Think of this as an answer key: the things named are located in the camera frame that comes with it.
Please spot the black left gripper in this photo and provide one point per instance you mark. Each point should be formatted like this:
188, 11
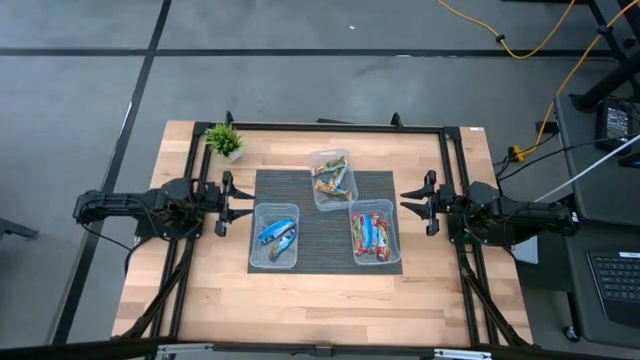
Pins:
224, 202

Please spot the black aluminium table frame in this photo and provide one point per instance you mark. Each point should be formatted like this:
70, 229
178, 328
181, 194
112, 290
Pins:
325, 127

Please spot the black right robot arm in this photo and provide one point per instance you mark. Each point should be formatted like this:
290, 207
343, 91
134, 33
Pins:
525, 215

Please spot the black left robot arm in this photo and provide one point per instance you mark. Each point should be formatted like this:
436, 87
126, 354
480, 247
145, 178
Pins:
120, 202

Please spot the black display device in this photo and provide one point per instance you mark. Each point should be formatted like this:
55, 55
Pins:
616, 122

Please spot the clear plastic bin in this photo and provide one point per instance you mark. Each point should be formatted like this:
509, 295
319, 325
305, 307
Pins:
262, 257
395, 252
350, 200

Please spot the black keyboard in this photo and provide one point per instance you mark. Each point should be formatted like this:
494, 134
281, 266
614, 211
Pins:
617, 285

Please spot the dark woven table mat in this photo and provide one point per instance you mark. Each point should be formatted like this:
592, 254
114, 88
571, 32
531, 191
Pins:
325, 240

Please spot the light blue granola bar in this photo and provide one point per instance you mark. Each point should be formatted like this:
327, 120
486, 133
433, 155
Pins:
276, 231
282, 246

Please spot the grey desk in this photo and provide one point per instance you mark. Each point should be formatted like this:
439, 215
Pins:
595, 185

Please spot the black overhead crossbar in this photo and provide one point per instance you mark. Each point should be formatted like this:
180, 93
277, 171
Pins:
100, 347

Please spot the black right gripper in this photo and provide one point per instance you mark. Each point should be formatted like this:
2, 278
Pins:
435, 202

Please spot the black furniture foot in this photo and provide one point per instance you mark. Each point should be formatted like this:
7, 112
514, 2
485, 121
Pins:
17, 229

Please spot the small green potted plant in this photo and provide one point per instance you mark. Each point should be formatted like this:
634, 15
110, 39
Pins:
224, 140

